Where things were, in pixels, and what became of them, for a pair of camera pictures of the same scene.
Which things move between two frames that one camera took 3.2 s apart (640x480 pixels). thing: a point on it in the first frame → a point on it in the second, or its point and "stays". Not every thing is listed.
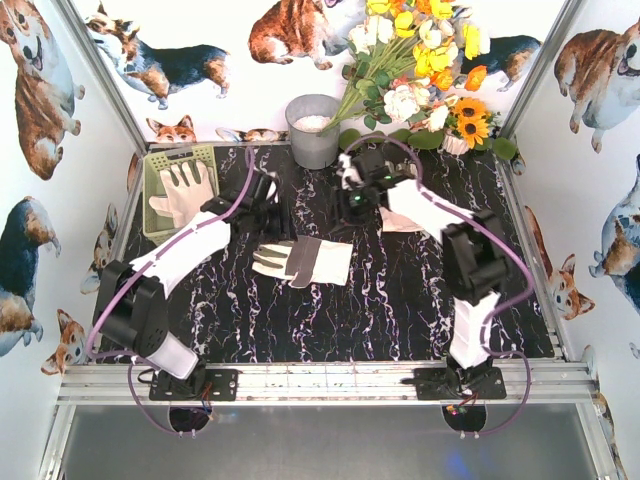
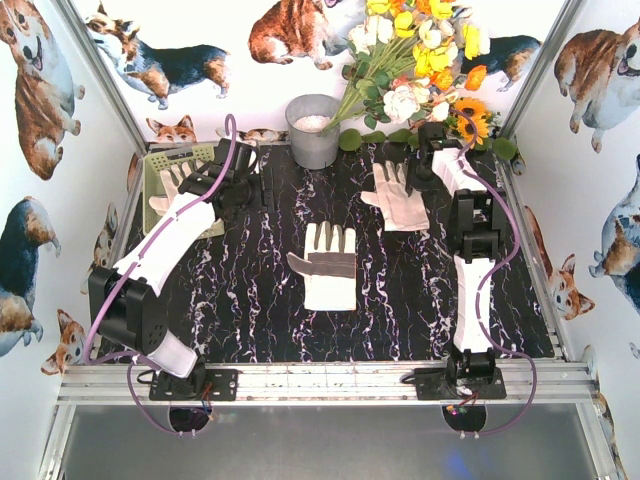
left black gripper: (279, 220) → (267, 185)
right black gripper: (344, 212) → (420, 170)
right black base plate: (456, 382) stays
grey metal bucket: (305, 115) stays
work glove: (304, 261) → (328, 267)
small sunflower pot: (468, 124) stays
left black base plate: (213, 384) stays
